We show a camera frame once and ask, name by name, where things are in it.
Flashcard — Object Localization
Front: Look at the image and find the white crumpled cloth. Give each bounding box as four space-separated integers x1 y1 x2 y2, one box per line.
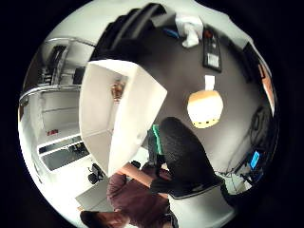
175 13 204 49

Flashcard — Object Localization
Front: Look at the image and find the black remote control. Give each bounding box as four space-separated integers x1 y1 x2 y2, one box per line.
202 28 222 73

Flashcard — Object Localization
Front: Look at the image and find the the person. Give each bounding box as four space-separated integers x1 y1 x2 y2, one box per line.
79 164 179 228

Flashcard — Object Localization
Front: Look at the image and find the blue lit device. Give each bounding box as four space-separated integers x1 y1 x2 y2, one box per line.
249 150 262 171

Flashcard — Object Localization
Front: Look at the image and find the blue pen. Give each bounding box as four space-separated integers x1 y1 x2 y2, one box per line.
162 28 181 40

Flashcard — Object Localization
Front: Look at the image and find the black office chair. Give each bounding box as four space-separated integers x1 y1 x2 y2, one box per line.
86 162 106 185

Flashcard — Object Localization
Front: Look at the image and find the white box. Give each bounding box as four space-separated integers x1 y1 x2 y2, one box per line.
78 59 168 178

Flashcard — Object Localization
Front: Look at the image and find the metal railing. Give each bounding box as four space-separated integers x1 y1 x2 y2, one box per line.
18 36 98 107

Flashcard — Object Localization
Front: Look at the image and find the orange and white bowl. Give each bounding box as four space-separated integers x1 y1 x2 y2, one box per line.
186 89 224 129

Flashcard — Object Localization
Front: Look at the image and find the orange panel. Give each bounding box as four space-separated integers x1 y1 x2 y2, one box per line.
258 65 276 113

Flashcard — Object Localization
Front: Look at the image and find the black cable bundle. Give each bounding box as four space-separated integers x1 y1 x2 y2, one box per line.
248 105 276 150

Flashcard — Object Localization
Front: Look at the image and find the white paper card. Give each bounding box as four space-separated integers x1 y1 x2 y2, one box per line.
204 74 217 91

